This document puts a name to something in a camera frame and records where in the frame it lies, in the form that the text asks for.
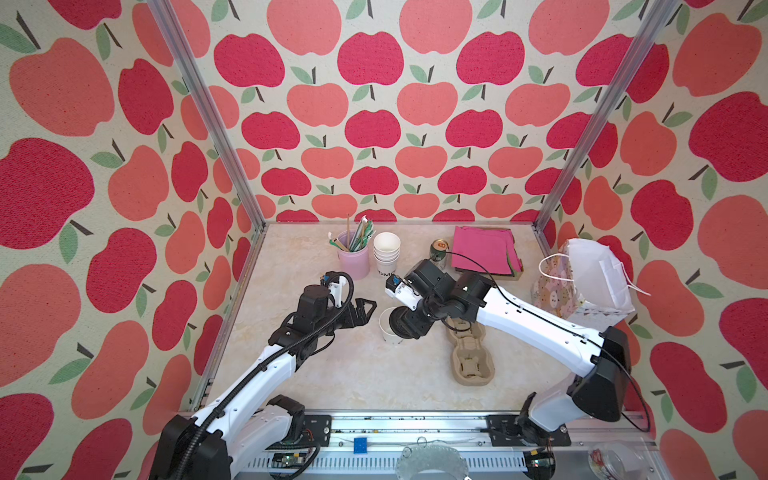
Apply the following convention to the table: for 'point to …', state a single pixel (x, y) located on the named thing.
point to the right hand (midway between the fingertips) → (413, 314)
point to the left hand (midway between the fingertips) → (370, 308)
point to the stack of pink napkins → (492, 248)
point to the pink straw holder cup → (354, 265)
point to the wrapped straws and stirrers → (363, 233)
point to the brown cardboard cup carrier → (471, 363)
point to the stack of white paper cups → (386, 252)
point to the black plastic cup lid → (404, 323)
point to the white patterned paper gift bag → (585, 277)
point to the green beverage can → (438, 249)
